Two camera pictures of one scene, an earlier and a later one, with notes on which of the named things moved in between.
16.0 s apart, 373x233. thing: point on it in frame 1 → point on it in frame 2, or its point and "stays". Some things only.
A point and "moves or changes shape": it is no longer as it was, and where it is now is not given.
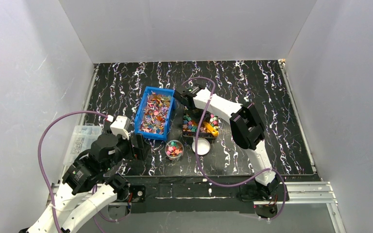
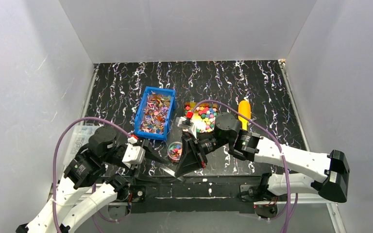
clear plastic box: x=83 y=137 stays
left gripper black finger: x=141 y=150 → x=151 y=153
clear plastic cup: x=174 y=149 stays
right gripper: x=184 y=97 → x=197 y=154
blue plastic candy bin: x=152 y=118 stays
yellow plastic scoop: x=210 y=128 moves or changes shape
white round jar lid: x=203 y=146 moves or changes shape
